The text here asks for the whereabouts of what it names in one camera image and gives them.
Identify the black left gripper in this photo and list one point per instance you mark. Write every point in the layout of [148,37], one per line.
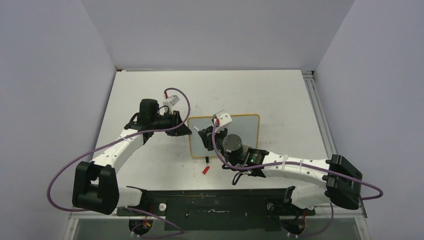
[183,130]

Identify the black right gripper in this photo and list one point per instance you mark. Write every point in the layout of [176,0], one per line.
[206,134]

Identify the red marker cap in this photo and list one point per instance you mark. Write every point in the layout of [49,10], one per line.
[205,170]

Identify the yellow framed whiteboard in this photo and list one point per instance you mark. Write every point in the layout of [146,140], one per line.
[246,126]

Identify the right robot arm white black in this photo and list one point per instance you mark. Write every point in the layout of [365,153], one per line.
[334,180]

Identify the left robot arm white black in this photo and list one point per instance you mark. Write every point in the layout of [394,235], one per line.
[96,187]

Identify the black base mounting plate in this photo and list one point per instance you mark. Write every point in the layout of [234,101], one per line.
[221,210]

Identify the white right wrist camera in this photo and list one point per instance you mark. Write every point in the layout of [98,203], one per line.
[222,118]

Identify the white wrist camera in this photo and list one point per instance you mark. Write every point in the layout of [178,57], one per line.
[171,101]
[222,118]

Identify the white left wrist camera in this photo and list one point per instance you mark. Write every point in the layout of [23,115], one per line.
[171,101]

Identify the aluminium rail right side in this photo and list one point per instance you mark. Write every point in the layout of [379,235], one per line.
[326,135]

